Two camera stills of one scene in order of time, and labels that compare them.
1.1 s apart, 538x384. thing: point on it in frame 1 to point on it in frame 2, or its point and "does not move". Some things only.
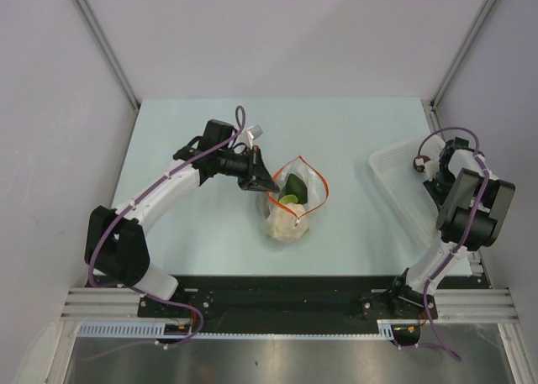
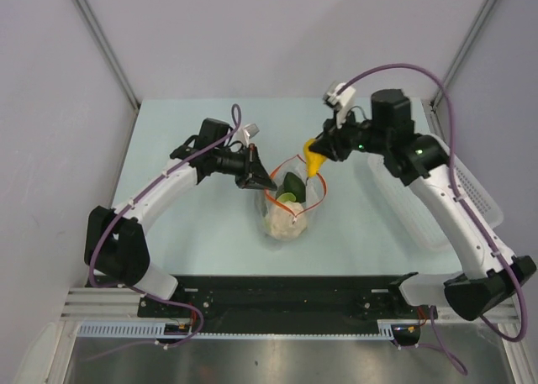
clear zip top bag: (283, 216) does not move
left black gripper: (255, 176) does not move
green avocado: (296, 186) does not move
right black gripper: (439, 198) to (335, 149)
